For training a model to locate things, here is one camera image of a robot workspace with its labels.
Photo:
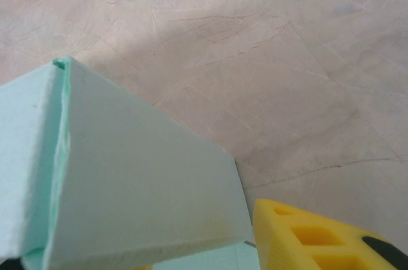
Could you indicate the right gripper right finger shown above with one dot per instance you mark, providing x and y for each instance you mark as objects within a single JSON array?
[{"x": 287, "y": 244}]

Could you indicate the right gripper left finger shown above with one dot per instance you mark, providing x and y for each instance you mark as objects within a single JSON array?
[{"x": 9, "y": 264}]

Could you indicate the light blue paper box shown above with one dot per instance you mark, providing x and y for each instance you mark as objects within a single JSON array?
[{"x": 127, "y": 171}]

